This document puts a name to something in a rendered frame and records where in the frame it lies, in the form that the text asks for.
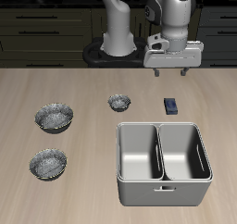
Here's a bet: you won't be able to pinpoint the dark blue cream cheese box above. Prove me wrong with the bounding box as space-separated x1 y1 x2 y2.
163 97 179 116

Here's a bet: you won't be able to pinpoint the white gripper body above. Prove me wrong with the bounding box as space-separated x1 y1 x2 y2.
143 40 205 69

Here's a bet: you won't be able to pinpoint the large grey speckled bowl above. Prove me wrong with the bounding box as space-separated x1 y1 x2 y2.
33 102 75 134

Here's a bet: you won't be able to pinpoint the dark kitchen cupboards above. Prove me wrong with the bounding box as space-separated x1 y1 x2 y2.
0 0 237 69

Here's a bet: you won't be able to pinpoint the medium grey speckled bowl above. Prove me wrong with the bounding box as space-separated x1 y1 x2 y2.
29 147 69 182

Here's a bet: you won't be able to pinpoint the small grey speckled bowl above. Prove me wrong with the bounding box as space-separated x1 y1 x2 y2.
106 93 131 113

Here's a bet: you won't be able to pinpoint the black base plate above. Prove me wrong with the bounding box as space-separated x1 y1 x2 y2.
81 36 148 66

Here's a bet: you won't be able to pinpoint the white two-bin basket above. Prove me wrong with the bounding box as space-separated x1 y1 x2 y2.
115 121 214 207

